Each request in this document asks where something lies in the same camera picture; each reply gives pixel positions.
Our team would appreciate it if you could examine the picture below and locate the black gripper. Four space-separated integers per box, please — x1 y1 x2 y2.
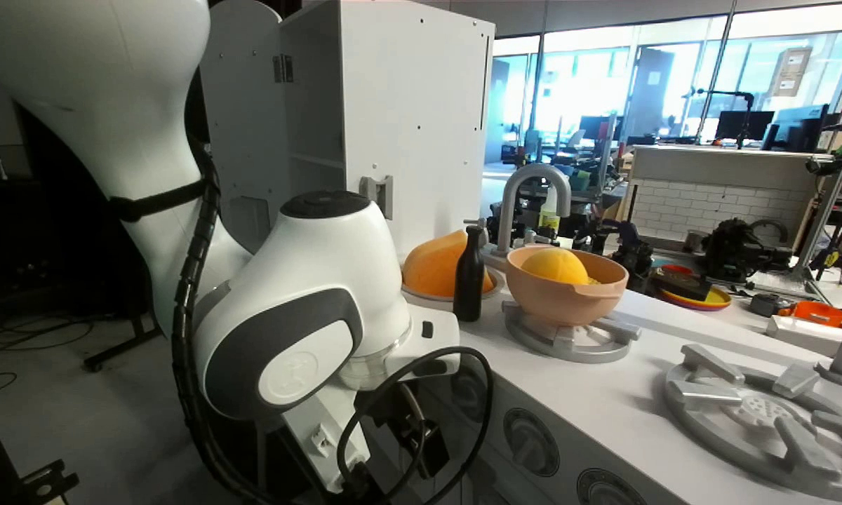
377 376 454 483

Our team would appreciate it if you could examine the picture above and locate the black bottle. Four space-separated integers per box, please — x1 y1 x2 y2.
451 223 489 325

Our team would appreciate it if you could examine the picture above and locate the orange juice pitcher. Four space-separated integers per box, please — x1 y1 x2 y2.
398 227 499 303

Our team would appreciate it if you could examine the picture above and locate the white spray bottle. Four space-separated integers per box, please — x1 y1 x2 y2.
537 185 565 238

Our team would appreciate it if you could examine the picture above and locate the grey stove knob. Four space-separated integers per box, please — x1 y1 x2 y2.
502 404 561 481
572 464 649 505

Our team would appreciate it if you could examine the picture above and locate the grey toy stove burner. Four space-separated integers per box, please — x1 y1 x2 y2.
660 341 842 504
499 302 643 365

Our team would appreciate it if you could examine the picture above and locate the tan bowl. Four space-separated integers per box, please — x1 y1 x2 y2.
482 245 631 331

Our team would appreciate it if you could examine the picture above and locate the yellow lemon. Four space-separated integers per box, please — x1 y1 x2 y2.
520 247 596 289

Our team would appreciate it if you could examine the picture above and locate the grey toy faucet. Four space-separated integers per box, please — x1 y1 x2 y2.
461 163 576 271

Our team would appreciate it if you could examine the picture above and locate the black floor stand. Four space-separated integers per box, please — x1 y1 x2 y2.
82 317 163 376

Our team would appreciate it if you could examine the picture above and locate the orange round dish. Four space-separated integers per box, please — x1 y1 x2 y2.
650 264 736 314

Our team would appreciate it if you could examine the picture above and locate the black floor device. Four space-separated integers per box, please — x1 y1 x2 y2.
0 432 82 505

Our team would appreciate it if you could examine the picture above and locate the black desk monitor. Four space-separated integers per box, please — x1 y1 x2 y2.
714 111 778 147

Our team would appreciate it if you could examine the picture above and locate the grey toy wall phone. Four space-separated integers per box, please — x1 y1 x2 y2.
360 174 398 224

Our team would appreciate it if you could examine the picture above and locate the framed wall poster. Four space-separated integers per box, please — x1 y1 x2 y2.
770 46 813 100

